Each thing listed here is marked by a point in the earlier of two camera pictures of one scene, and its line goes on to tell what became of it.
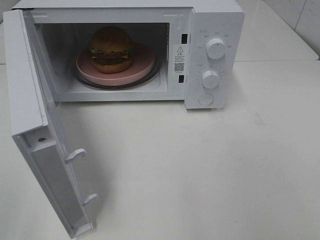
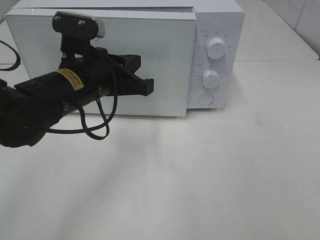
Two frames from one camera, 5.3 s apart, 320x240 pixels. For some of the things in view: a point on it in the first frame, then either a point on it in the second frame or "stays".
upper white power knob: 215,48 stays
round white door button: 206,99 stays
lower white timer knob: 210,79 stays
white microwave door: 34,126 to 166,40
